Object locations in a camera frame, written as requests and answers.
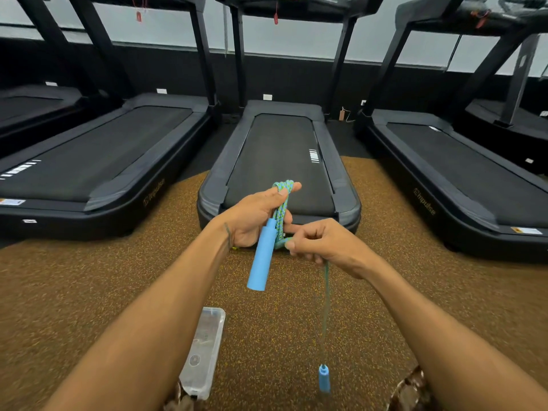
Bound person's right hand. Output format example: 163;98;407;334
283;217;378;280

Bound person's left hand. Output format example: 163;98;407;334
213;182;303;249

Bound blue green jump rope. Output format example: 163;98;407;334
247;180;333;395

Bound person's left forearm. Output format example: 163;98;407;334
43;218;234;411

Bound person's right forearm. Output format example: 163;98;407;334
362;257;548;411

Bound black treadmill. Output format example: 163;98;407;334
0;0;222;241
196;0;387;234
354;0;548;264
453;0;548;177
0;0;110;158

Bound clear plastic box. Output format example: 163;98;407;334
178;307;227;401

